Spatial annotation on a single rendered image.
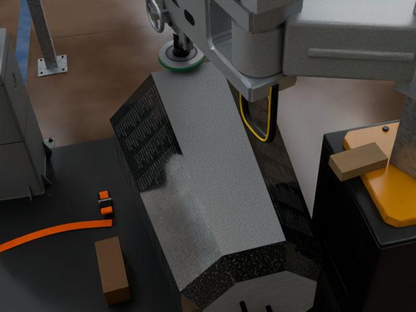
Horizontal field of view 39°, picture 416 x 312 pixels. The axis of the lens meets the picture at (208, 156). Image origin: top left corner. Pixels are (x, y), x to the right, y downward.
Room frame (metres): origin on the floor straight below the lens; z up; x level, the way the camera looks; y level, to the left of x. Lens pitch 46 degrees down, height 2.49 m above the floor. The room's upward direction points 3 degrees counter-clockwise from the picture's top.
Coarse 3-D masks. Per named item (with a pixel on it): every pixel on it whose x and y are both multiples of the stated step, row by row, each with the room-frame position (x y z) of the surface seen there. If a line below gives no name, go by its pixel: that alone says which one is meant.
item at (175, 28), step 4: (168, 24) 2.18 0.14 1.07; (172, 24) 2.16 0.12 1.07; (172, 28) 2.17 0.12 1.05; (176, 28) 2.13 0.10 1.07; (176, 32) 2.13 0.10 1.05; (180, 40) 2.03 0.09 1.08; (188, 40) 2.03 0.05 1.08; (180, 44) 2.02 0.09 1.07; (188, 44) 2.03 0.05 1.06; (192, 44) 2.02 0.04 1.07; (192, 48) 2.02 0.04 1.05
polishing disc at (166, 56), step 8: (160, 48) 2.29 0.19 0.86; (168, 48) 2.28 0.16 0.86; (160, 56) 2.23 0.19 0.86; (168, 56) 2.22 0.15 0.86; (192, 56) 2.21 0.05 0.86; (200, 56) 2.21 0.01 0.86; (168, 64) 2.16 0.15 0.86; (176, 64) 2.16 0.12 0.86; (184, 64) 2.15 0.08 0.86; (192, 64) 2.16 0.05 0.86
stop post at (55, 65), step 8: (32, 0) 3.33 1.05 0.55; (40, 0) 3.38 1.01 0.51; (32, 8) 3.33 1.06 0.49; (40, 8) 3.33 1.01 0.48; (32, 16) 3.32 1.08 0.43; (40, 16) 3.33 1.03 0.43; (40, 24) 3.33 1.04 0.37; (40, 32) 3.33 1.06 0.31; (48, 32) 3.34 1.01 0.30; (40, 40) 3.32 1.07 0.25; (48, 40) 3.33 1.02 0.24; (48, 48) 3.33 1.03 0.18; (48, 56) 3.33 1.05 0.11; (56, 56) 3.41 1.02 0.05; (64, 56) 3.46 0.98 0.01; (40, 64) 3.38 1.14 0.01; (48, 64) 3.33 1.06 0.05; (56, 64) 3.33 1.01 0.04; (64, 64) 3.36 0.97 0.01; (40, 72) 3.28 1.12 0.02; (48, 72) 3.28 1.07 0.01; (56, 72) 3.28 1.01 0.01; (64, 72) 3.28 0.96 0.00
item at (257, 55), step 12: (240, 36) 1.60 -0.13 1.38; (252, 36) 1.57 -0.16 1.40; (264, 36) 1.56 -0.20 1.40; (276, 36) 1.57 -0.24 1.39; (240, 48) 1.60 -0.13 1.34; (252, 48) 1.57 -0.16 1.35; (264, 48) 1.56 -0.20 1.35; (276, 48) 1.58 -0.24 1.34; (240, 60) 1.60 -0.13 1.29; (252, 60) 1.57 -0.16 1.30; (264, 60) 1.56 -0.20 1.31; (276, 60) 1.58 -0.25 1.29; (252, 72) 1.57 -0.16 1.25; (264, 72) 1.57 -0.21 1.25; (276, 72) 1.58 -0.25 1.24
